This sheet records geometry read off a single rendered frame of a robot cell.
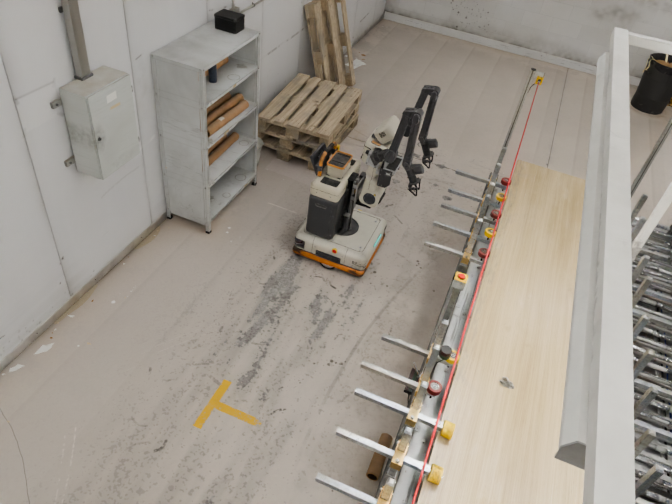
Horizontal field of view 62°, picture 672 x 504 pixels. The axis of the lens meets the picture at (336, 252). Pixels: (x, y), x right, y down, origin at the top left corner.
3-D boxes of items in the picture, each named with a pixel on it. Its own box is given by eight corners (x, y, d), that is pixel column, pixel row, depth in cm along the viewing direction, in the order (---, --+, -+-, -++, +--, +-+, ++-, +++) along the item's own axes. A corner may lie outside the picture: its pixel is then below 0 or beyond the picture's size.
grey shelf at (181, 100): (166, 218, 510) (149, 53, 407) (218, 170, 575) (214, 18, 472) (209, 234, 501) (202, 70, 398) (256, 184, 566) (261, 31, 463)
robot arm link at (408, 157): (417, 107, 380) (412, 113, 372) (425, 109, 379) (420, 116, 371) (404, 161, 408) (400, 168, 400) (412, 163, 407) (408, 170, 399)
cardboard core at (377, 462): (367, 471, 346) (382, 431, 367) (365, 477, 351) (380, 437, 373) (379, 476, 344) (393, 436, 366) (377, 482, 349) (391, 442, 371)
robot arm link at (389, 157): (407, 101, 380) (403, 107, 373) (425, 109, 378) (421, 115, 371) (386, 154, 410) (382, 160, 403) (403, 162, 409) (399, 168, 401)
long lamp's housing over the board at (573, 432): (553, 457, 119) (567, 438, 114) (595, 65, 291) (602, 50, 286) (610, 480, 116) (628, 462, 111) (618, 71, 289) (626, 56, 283)
